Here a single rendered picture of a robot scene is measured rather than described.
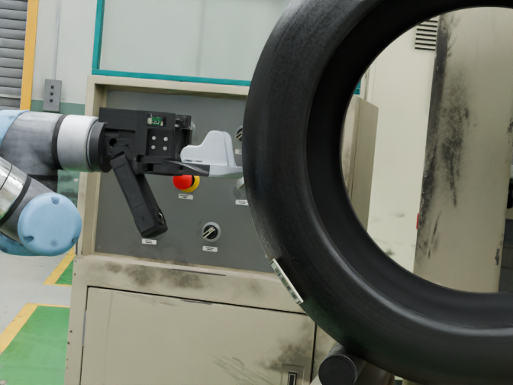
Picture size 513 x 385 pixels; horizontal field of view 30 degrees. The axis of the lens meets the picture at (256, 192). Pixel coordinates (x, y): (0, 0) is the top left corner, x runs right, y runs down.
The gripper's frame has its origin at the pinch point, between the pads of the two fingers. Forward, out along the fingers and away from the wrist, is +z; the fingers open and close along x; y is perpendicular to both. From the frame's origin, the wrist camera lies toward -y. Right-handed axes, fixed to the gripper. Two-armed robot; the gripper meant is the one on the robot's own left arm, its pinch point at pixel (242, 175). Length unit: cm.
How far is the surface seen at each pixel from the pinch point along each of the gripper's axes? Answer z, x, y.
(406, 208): -3, 341, -20
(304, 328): 0, 61, -30
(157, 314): -30, 61, -31
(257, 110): 3.7, -10.1, 8.1
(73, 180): -385, 814, -51
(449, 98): 24.0, 27.9, 13.7
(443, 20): 21.9, 27.8, 25.2
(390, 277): 18.8, 15.6, -12.9
